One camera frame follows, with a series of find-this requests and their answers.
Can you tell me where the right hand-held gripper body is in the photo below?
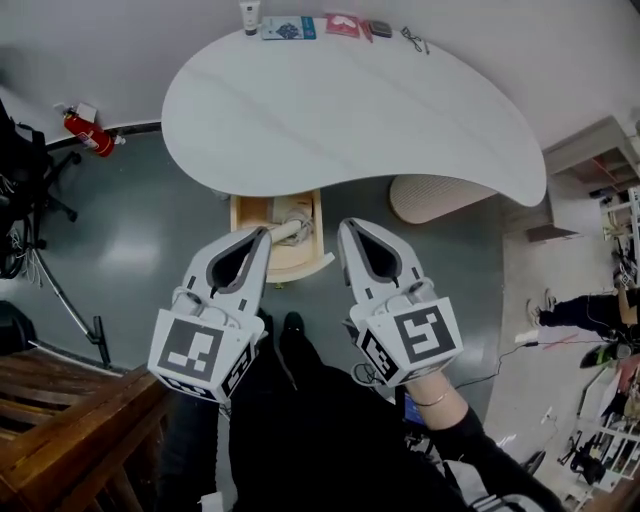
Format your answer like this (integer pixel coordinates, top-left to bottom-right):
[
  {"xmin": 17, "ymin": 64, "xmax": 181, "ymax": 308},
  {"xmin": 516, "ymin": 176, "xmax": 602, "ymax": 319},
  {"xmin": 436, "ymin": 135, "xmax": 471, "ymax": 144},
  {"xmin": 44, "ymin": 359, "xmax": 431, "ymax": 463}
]
[{"xmin": 348, "ymin": 278, "xmax": 465, "ymax": 389}]

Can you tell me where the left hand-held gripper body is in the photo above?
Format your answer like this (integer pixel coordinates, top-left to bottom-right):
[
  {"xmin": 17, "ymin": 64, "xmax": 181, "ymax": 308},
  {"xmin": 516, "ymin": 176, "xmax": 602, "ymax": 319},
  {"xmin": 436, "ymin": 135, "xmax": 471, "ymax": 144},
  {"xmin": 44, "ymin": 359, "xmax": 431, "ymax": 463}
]
[{"xmin": 147, "ymin": 288, "xmax": 266, "ymax": 404}]

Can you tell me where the white hair dryer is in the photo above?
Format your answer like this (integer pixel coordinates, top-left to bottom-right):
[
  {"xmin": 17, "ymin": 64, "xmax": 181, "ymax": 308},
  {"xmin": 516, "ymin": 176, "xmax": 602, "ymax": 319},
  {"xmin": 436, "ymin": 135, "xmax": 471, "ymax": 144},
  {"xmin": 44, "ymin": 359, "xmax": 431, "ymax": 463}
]
[{"xmin": 264, "ymin": 197, "xmax": 317, "ymax": 247}]

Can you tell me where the cream large drawer wooden inside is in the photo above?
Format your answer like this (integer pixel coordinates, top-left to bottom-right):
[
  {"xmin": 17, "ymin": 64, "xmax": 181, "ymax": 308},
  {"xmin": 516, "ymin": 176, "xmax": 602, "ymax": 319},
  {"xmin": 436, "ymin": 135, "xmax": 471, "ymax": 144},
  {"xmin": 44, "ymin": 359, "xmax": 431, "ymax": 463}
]
[{"xmin": 229, "ymin": 188, "xmax": 335, "ymax": 285}]

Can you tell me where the person's right forearm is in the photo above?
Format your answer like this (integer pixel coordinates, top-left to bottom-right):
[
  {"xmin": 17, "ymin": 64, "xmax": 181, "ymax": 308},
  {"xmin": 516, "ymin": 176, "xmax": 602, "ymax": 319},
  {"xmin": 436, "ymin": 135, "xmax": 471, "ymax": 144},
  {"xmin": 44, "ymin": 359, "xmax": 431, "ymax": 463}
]
[{"xmin": 407, "ymin": 372, "xmax": 561, "ymax": 512}]

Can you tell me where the person's left forearm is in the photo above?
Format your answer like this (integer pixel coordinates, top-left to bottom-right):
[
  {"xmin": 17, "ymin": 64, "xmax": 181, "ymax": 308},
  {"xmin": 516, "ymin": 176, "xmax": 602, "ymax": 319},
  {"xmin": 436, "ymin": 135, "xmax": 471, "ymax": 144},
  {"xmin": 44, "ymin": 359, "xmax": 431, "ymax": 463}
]
[{"xmin": 157, "ymin": 392, "xmax": 231, "ymax": 512}]

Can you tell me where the black right shoe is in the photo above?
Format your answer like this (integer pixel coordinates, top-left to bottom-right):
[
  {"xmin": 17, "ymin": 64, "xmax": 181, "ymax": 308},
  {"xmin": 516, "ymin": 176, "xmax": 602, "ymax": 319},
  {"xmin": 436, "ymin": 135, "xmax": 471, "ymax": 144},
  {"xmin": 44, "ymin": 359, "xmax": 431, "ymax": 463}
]
[{"xmin": 282, "ymin": 312, "xmax": 307, "ymax": 341}]

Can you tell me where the person's left leg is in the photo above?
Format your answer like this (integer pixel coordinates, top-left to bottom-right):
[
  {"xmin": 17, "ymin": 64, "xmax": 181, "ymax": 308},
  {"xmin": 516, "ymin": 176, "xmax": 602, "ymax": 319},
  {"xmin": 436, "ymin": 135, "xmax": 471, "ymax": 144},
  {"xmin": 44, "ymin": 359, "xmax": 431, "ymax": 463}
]
[{"xmin": 219, "ymin": 334, "xmax": 301, "ymax": 512}]

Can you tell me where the person's leg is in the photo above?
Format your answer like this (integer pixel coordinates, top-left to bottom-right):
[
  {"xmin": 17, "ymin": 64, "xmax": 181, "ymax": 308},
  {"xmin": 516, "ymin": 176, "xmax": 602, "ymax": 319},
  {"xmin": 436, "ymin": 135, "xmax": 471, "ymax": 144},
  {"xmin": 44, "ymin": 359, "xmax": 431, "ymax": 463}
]
[
  {"xmin": 279, "ymin": 334, "xmax": 451, "ymax": 512},
  {"xmin": 219, "ymin": 334, "xmax": 301, "ymax": 512}
]

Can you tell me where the person's right leg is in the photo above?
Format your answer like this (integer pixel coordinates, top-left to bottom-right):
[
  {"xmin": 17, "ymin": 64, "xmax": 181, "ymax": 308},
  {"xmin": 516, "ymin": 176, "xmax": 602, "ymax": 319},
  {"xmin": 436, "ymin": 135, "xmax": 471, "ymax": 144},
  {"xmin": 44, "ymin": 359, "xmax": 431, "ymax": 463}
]
[{"xmin": 279, "ymin": 334, "xmax": 451, "ymax": 512}]

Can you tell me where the grey metal pole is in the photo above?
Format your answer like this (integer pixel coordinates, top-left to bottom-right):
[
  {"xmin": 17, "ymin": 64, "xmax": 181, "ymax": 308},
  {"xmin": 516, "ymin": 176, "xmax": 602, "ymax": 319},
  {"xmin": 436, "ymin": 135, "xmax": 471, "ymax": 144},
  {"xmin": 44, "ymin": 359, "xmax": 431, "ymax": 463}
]
[{"xmin": 37, "ymin": 252, "xmax": 114, "ymax": 370}]

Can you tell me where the wooden stair railing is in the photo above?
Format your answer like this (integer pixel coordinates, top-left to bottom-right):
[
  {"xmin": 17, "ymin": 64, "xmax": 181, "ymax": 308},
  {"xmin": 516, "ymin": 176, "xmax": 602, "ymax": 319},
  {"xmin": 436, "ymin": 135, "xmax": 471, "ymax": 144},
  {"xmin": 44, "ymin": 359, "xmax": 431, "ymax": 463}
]
[{"xmin": 0, "ymin": 347, "xmax": 174, "ymax": 512}]

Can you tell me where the white curved desk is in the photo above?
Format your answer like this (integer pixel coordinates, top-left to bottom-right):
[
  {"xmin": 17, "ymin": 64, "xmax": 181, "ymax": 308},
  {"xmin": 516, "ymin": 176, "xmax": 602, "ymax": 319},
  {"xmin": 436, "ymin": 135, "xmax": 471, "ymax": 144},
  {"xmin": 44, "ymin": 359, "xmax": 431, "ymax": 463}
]
[{"xmin": 160, "ymin": 22, "xmax": 547, "ymax": 225}]

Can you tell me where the black folded stand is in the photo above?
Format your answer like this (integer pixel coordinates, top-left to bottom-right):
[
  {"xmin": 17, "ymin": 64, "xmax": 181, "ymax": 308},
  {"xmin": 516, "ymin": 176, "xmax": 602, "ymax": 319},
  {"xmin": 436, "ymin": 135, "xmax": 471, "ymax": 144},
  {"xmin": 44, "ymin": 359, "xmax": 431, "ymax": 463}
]
[{"xmin": 522, "ymin": 449, "xmax": 549, "ymax": 476}]

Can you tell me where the red fire extinguisher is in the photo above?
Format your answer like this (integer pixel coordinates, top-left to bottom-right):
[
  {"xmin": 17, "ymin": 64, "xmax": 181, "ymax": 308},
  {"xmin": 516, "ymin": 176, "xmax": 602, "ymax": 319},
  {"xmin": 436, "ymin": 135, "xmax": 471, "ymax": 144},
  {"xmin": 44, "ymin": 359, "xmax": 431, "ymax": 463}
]
[{"xmin": 62, "ymin": 107, "xmax": 117, "ymax": 159}]

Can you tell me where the black duffel bag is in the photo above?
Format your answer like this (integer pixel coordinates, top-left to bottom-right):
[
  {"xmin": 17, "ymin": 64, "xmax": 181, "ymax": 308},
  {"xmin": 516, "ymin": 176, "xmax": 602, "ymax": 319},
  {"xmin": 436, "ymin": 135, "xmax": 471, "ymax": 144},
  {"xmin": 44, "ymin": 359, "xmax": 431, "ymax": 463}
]
[{"xmin": 0, "ymin": 299, "xmax": 39, "ymax": 357}]

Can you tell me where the grey shelf unit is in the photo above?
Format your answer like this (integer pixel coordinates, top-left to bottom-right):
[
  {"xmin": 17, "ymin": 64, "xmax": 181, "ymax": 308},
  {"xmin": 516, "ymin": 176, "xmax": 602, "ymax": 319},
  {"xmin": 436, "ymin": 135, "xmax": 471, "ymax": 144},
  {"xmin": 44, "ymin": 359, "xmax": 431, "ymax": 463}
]
[{"xmin": 524, "ymin": 115, "xmax": 640, "ymax": 244}]

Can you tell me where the small black swivel chair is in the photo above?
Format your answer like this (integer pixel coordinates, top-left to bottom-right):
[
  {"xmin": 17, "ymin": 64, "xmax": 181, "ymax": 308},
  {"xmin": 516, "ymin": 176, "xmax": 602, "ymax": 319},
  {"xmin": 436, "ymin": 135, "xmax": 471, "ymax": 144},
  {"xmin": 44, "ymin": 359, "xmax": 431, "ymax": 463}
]
[{"xmin": 559, "ymin": 432, "xmax": 606, "ymax": 486}]

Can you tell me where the black white backpack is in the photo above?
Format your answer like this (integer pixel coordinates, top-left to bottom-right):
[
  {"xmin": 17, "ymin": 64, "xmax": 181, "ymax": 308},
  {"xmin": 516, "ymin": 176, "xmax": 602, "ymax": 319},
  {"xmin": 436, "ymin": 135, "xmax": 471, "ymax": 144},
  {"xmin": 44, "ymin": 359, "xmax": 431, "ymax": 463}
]
[{"xmin": 0, "ymin": 99, "xmax": 51, "ymax": 281}]

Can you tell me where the white shelf rack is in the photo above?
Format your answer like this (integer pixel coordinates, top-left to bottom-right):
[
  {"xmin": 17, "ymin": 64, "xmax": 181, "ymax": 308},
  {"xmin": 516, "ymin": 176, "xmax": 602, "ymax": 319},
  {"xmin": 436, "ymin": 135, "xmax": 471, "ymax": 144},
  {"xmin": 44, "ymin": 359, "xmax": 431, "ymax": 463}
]
[{"xmin": 574, "ymin": 364, "xmax": 640, "ymax": 491}]

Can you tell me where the metal eyelash curler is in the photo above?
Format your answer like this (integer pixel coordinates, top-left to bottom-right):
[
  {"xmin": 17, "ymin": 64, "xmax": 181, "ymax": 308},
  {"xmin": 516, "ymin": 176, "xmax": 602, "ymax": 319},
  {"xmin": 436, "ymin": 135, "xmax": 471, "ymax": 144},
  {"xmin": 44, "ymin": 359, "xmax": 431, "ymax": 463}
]
[{"xmin": 399, "ymin": 25, "xmax": 431, "ymax": 55}]

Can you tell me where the pink packet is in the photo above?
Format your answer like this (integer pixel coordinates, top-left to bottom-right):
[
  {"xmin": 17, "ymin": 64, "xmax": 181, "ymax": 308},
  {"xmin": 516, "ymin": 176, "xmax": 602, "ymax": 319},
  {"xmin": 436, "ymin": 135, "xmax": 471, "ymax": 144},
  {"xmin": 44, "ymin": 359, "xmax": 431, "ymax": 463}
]
[{"xmin": 324, "ymin": 13, "xmax": 362, "ymax": 38}]

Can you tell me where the white cosmetic tube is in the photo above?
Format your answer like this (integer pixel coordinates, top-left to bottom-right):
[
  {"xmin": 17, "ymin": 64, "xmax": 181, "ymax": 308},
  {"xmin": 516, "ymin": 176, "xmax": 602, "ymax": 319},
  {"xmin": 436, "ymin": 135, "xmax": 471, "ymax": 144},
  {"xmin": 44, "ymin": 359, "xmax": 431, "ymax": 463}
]
[{"xmin": 238, "ymin": 0, "xmax": 262, "ymax": 37}]

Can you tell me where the gold bracelet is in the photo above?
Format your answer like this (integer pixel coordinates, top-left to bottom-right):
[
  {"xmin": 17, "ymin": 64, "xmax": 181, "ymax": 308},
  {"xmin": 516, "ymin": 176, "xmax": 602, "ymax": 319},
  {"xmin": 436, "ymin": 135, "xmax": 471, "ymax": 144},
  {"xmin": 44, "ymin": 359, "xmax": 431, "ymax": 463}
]
[{"xmin": 412, "ymin": 384, "xmax": 451, "ymax": 407}]

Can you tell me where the black recorder with screen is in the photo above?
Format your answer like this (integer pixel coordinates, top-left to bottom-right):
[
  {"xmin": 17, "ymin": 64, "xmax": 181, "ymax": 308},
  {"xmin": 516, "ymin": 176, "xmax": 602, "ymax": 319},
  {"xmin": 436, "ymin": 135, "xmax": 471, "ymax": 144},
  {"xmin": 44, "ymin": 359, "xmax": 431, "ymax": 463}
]
[{"xmin": 402, "ymin": 392, "xmax": 426, "ymax": 426}]

